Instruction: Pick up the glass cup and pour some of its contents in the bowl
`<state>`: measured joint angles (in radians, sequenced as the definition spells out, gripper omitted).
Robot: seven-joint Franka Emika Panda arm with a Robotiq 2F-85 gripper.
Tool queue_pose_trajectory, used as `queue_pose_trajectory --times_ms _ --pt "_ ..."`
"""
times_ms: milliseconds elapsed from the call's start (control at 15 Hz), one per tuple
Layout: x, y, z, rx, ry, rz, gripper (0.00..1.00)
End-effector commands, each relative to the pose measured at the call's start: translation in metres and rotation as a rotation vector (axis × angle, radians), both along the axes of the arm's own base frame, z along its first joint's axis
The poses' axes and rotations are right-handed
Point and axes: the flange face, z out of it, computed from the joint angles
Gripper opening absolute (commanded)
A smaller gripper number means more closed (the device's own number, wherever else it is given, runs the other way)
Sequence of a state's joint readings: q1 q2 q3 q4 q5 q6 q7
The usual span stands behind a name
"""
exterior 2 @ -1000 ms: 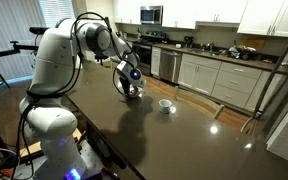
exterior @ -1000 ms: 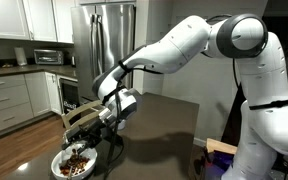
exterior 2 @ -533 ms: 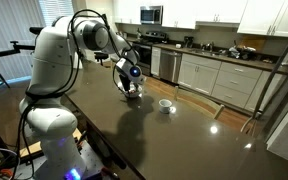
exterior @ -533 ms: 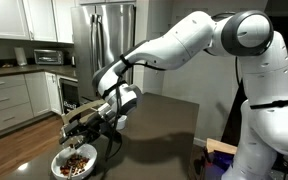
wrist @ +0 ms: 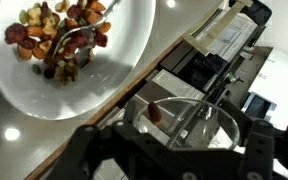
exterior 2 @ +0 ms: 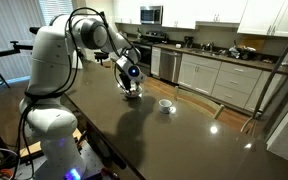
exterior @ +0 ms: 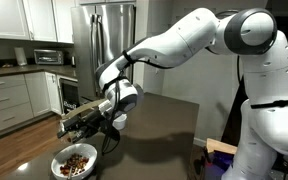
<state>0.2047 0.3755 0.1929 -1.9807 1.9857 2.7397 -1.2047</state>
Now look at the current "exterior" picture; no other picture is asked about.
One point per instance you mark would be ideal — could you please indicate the light wood board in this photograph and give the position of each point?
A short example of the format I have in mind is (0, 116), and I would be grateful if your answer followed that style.
(220, 146)

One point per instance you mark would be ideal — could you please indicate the white ceramic bowl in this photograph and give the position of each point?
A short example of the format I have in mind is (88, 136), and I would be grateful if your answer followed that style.
(60, 160)

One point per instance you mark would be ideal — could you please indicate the small dark bottle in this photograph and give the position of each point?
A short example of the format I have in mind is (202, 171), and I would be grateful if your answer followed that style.
(73, 61)

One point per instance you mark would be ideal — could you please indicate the black wine cooler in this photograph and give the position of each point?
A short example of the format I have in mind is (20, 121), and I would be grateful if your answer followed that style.
(70, 96)

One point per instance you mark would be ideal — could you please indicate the white upper kitchen cabinets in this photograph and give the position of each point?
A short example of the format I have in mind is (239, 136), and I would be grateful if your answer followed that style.
(17, 20)

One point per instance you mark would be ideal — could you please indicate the white kitchen cabinets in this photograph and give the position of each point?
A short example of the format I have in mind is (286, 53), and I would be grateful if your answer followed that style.
(10, 100)
(17, 20)

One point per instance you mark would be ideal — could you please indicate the trail mix heap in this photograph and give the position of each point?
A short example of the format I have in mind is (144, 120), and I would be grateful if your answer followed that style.
(75, 163)

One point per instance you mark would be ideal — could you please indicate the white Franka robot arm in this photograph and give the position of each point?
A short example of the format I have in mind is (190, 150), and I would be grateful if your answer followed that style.
(267, 86)

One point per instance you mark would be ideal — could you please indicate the stainless steel refrigerator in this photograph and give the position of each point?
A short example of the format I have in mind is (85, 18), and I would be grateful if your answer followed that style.
(110, 33)

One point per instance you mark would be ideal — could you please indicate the white lower kitchen cabinets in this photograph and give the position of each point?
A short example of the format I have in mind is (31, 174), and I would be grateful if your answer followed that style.
(10, 100)

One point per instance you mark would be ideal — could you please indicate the silver toaster oven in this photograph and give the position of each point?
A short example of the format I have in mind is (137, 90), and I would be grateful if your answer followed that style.
(49, 57)

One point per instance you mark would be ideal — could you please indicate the metal spoon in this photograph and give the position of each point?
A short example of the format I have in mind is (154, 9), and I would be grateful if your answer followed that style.
(70, 173)

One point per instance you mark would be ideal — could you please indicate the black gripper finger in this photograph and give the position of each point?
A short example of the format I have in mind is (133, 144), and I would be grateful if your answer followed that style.
(74, 134)
(73, 123)

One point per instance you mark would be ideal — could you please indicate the dark kitchen countertop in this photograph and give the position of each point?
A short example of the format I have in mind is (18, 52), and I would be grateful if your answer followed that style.
(34, 70)

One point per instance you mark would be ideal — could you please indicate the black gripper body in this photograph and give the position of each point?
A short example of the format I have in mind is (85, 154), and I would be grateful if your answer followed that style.
(100, 122)

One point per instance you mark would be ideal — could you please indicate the white paper towel roll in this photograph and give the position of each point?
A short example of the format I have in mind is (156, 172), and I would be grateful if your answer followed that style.
(20, 56)

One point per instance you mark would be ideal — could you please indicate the white ceramic mug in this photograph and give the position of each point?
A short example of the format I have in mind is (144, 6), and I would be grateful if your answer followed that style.
(120, 122)

